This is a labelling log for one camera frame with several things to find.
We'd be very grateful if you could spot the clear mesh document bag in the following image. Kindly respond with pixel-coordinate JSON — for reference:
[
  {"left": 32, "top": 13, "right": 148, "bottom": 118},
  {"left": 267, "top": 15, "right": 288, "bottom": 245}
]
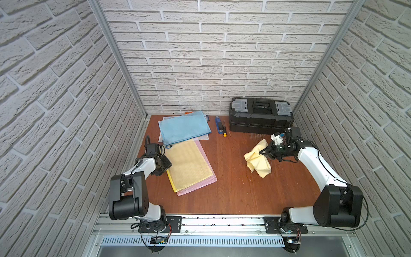
[{"left": 158, "top": 115, "right": 209, "bottom": 143}]

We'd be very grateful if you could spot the black plastic toolbox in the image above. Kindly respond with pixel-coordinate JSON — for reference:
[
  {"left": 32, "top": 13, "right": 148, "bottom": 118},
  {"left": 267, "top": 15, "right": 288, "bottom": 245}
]
[{"left": 229, "top": 97, "right": 294, "bottom": 135}]

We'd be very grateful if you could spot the aluminium mounting rail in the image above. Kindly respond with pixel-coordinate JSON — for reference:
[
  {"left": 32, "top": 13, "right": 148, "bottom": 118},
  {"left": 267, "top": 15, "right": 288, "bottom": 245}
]
[{"left": 92, "top": 214, "right": 355, "bottom": 237}]

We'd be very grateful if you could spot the yellow document bag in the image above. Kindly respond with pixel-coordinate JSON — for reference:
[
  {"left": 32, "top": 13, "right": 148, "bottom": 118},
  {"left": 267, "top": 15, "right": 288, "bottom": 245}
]
[{"left": 165, "top": 139, "right": 212, "bottom": 193}]

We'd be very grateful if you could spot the pink document bag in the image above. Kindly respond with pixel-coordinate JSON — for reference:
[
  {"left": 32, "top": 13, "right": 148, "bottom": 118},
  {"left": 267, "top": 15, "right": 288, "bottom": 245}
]
[{"left": 177, "top": 140, "right": 217, "bottom": 196}]

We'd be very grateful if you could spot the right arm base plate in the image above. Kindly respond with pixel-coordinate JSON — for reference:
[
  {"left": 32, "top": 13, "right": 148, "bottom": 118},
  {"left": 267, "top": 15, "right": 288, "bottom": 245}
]
[{"left": 263, "top": 216, "right": 308, "bottom": 235}]

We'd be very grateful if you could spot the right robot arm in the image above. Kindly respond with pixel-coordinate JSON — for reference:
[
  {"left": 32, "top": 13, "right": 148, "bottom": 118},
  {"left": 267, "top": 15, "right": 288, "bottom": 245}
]
[{"left": 260, "top": 127, "right": 368, "bottom": 231}]

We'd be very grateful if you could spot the blue document bag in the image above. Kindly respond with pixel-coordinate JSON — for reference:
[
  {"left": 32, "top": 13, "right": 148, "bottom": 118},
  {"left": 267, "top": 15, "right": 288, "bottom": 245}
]
[{"left": 158, "top": 110, "right": 212, "bottom": 147}]

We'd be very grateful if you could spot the yellow cleaning cloth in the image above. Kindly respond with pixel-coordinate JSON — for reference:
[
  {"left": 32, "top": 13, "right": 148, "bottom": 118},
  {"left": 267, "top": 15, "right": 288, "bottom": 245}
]
[{"left": 244, "top": 139, "right": 271, "bottom": 178}]

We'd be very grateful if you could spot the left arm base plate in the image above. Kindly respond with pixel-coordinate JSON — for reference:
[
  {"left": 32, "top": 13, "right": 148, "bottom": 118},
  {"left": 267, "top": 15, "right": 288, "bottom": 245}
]
[{"left": 138, "top": 215, "right": 182, "bottom": 233}]

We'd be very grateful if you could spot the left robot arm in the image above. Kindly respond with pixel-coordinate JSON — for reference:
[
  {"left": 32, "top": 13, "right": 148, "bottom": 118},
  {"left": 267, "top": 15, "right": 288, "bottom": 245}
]
[{"left": 109, "top": 136, "right": 172, "bottom": 231}]

